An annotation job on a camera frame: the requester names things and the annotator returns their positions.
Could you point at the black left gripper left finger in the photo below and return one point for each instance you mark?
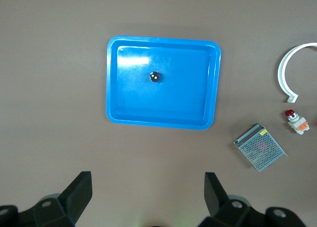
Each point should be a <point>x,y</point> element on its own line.
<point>74,197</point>

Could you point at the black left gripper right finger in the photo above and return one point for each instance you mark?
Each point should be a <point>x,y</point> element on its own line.
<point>218,199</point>

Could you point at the small black knob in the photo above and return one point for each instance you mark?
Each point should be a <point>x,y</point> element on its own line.
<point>154,76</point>

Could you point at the metal mesh power supply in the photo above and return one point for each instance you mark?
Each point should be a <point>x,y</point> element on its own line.
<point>260,147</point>

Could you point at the blue plastic tray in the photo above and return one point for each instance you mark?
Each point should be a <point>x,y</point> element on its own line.
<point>178,100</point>

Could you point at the red pushbutton white orange body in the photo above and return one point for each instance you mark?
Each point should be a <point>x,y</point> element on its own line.
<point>298,125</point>

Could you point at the large white curved clip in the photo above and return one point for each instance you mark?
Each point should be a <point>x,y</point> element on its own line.
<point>281,71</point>

